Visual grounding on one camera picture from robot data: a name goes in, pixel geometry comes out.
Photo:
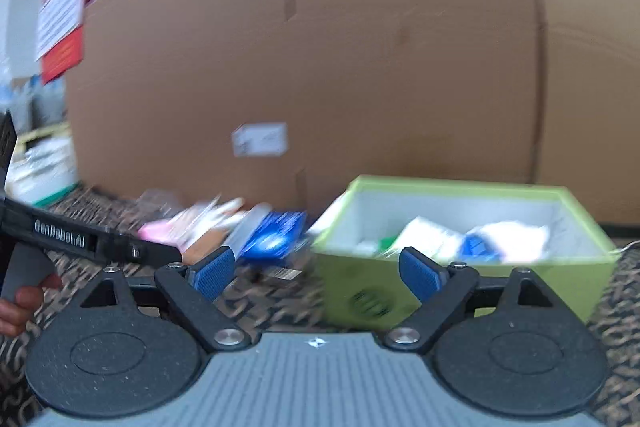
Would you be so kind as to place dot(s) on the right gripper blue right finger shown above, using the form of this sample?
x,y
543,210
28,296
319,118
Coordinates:
x,y
443,293

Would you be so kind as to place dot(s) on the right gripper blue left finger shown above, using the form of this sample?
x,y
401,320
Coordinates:
x,y
191,293

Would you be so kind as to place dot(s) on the blue plastic square bottle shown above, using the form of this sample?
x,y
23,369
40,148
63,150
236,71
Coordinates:
x,y
476,247

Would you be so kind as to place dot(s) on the person's left hand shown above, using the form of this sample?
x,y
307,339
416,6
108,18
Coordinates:
x,y
15,316

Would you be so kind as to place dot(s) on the white packet in box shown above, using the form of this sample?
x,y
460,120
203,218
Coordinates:
x,y
434,241

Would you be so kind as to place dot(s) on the patterned black tan cloth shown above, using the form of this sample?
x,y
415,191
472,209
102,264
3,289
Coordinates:
x,y
297,306

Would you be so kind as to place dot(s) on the blue toothpaste box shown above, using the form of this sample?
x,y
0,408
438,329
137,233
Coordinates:
x,y
275,238

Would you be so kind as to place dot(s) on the green cardboard box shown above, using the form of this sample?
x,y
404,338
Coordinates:
x,y
493,227

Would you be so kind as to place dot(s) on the white shipping label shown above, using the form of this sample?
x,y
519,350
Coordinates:
x,y
260,140

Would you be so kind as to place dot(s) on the large brown cardboard box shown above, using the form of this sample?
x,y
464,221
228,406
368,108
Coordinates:
x,y
434,88

